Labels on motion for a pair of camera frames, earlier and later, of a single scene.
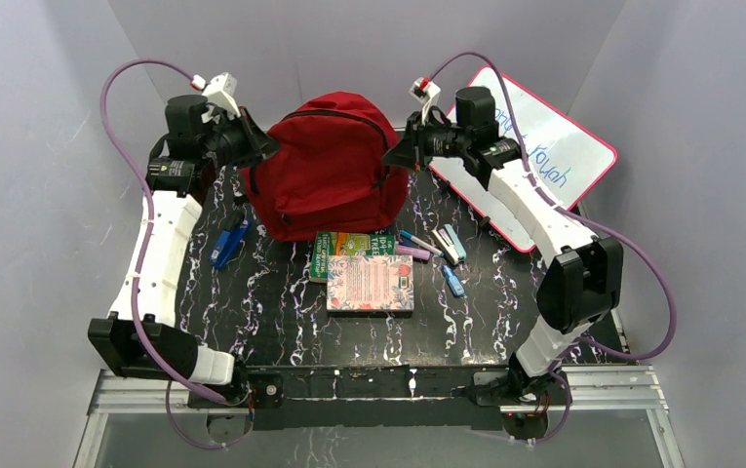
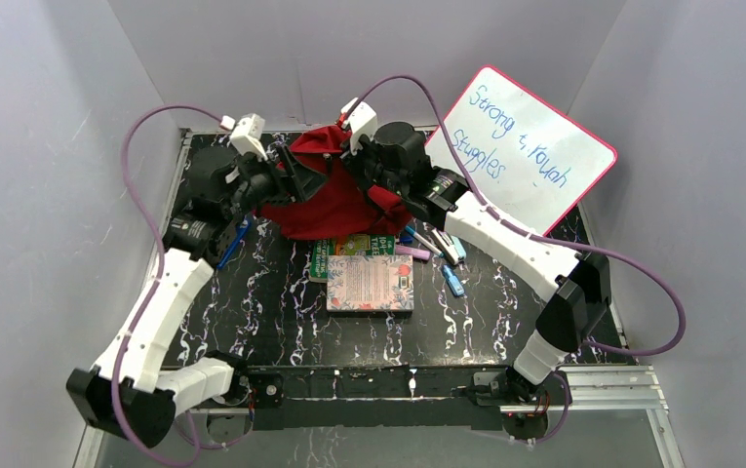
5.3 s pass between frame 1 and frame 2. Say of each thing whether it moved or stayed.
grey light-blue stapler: stayed
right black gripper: moved
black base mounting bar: stayed
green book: stayed
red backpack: moved
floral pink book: stayed
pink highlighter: stayed
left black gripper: moved
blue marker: stayed
